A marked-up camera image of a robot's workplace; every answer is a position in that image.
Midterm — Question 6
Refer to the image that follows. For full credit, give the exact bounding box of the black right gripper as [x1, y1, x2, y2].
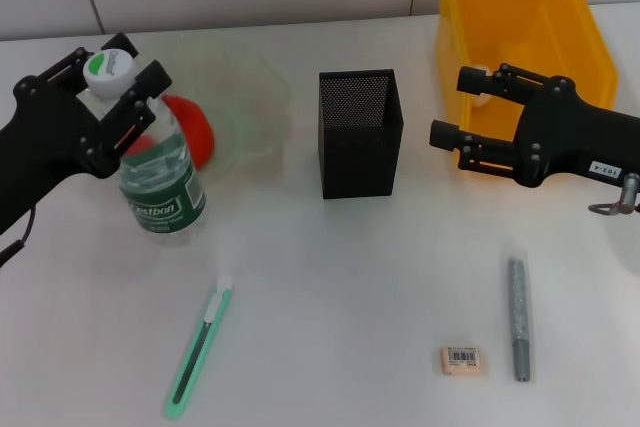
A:
[428, 63, 640, 189]

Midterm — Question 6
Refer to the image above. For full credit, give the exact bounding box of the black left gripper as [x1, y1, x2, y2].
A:
[0, 32, 174, 238]

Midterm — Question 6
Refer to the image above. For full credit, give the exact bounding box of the white paper ball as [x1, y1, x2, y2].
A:
[469, 64, 494, 107]

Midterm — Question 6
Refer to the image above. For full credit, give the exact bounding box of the red-orange knitted toy orange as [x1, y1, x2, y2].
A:
[124, 92, 217, 171]

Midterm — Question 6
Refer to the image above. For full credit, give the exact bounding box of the clear green-label water bottle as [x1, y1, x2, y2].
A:
[82, 48, 207, 248]

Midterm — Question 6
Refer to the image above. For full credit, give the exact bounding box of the black mesh pen holder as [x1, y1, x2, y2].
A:
[318, 68, 404, 200]

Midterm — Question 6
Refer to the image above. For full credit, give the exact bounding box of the green glass fruit plate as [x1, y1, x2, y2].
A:
[74, 36, 294, 173]

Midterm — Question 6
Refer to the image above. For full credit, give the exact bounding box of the grey glitter pen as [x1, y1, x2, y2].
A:
[507, 257, 532, 382]

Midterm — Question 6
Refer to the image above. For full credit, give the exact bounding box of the beige eraser with barcode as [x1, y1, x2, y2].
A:
[438, 345, 484, 377]

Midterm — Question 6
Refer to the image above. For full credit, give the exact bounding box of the green utility knife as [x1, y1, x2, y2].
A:
[162, 274, 234, 419]

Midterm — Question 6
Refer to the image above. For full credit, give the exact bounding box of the yellow plastic bin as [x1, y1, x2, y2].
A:
[432, 0, 620, 171]

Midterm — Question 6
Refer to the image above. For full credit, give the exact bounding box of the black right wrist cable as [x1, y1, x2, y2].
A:
[587, 200, 624, 216]

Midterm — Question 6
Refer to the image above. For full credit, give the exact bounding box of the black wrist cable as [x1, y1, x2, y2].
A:
[587, 200, 624, 216]
[0, 206, 36, 268]

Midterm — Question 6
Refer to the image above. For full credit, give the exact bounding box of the silver right wrist post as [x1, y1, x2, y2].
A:
[614, 172, 640, 216]

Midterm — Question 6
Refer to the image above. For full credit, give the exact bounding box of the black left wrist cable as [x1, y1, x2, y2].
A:
[0, 206, 36, 268]

